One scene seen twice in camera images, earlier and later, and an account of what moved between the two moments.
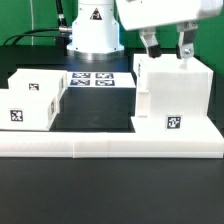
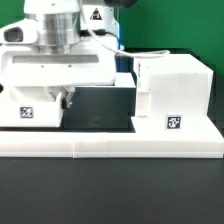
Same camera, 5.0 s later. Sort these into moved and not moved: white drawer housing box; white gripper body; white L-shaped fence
Moved: white gripper body
Not moved: white drawer housing box; white L-shaped fence
